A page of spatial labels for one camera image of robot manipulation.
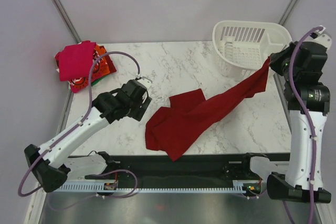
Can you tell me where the dark red t-shirt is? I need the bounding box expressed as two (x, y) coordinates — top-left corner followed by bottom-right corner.
(145, 59), (270, 161)

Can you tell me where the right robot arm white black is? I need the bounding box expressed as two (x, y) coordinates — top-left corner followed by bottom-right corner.
(267, 31), (332, 204)

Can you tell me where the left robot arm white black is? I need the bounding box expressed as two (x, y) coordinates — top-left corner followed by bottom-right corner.
(24, 77), (152, 193)

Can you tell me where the green folded shirt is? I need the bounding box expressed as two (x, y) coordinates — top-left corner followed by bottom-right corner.
(91, 76), (104, 86)

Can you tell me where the white plastic laundry basket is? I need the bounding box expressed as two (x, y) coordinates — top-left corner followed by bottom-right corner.
(212, 20), (292, 82)

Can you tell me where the orange red printed folded shirt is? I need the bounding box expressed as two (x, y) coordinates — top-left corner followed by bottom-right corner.
(68, 45), (117, 93)

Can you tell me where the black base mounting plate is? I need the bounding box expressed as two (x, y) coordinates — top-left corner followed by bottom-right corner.
(67, 151), (289, 189)

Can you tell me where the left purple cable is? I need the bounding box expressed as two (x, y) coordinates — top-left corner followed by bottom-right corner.
(17, 51), (141, 197)

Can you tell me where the white slotted cable duct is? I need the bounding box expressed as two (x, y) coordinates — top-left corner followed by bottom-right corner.
(56, 177), (246, 194)

